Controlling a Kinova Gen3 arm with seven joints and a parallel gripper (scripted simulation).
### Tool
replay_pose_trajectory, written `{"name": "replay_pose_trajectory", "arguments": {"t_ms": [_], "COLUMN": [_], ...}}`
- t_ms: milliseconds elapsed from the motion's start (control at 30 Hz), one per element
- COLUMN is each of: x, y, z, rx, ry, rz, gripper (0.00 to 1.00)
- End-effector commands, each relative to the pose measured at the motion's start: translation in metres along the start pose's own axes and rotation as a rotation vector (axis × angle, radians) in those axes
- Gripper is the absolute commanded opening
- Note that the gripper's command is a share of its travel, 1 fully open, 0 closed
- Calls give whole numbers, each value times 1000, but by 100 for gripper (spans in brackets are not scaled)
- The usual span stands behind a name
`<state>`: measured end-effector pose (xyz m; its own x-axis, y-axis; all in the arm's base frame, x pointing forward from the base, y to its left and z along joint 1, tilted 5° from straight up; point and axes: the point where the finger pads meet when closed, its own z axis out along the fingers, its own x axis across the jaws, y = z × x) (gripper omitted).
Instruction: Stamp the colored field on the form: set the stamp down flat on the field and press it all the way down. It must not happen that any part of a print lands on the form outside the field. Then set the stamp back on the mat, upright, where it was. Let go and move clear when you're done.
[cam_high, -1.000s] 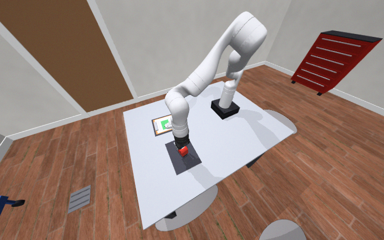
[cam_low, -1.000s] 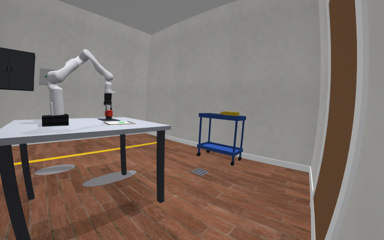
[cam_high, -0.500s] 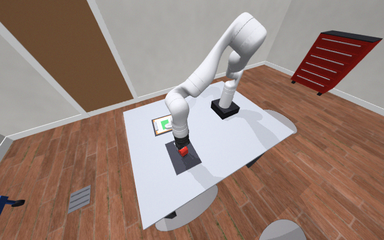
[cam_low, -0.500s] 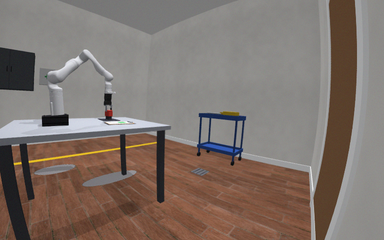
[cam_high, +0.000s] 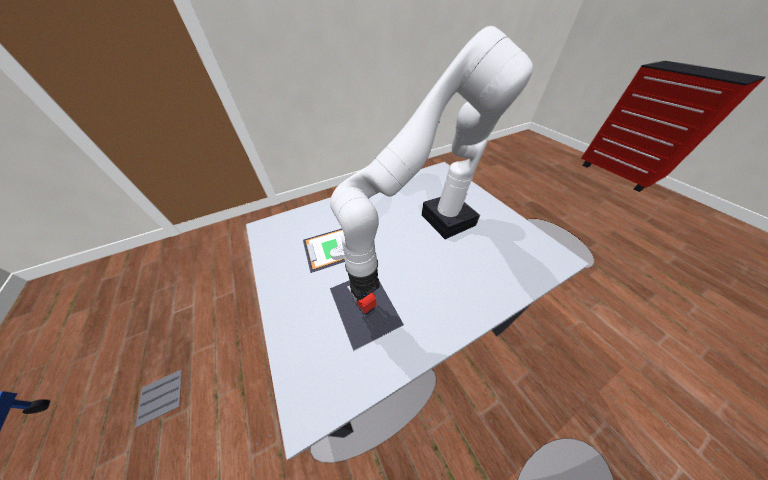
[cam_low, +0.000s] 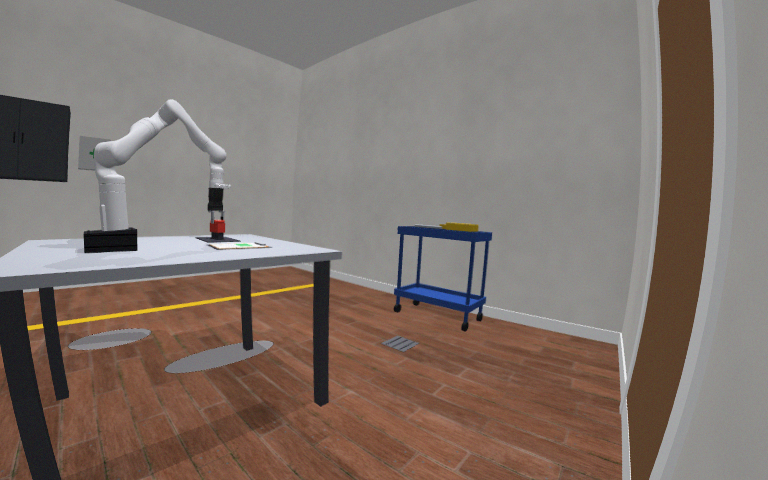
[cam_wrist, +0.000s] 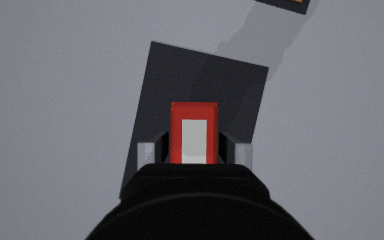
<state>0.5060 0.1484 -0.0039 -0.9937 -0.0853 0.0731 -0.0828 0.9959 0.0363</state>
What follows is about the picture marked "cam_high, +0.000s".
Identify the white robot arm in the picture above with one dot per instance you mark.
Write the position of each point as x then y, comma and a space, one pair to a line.
490, 72

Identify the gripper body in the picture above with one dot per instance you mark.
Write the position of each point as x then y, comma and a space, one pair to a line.
363, 276

